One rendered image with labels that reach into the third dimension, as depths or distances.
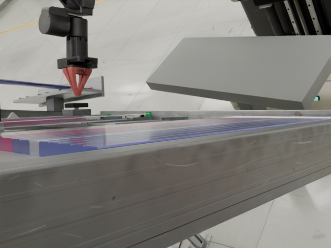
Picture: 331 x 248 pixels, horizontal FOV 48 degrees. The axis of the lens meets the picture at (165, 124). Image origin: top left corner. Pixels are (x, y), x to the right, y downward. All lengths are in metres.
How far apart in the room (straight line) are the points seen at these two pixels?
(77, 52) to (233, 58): 0.46
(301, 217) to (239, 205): 1.15
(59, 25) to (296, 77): 0.61
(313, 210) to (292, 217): 0.07
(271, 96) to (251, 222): 0.66
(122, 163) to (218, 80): 0.92
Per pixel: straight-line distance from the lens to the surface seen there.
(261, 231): 1.46
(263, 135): 0.32
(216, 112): 0.78
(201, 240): 1.51
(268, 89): 0.98
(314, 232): 1.40
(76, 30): 1.03
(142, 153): 0.20
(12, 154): 0.31
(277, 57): 1.07
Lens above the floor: 1.21
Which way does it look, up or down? 35 degrees down
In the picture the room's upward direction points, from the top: 37 degrees counter-clockwise
